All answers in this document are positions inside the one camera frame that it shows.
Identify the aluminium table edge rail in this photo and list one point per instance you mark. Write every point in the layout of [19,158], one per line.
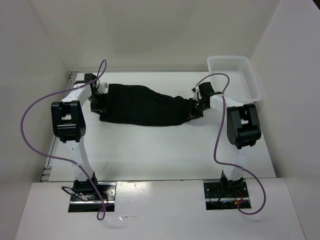
[67,119]

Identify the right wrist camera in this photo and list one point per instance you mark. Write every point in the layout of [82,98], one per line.
[196,93]

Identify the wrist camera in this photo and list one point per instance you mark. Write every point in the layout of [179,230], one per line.
[103,87]
[196,93]

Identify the black shorts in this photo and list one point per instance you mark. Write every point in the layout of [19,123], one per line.
[140,105]

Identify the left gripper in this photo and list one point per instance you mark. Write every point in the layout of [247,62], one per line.
[102,106]

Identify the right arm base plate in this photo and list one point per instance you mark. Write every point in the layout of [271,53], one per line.
[218,198]

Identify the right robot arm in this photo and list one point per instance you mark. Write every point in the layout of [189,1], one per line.
[243,130]

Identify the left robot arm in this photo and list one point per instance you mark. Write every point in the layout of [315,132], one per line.
[77,152]

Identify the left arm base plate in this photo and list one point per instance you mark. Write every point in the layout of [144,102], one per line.
[84,199]

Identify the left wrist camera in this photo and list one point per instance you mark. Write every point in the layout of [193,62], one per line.
[103,87]

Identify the white plastic basket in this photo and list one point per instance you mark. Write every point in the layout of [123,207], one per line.
[243,85]

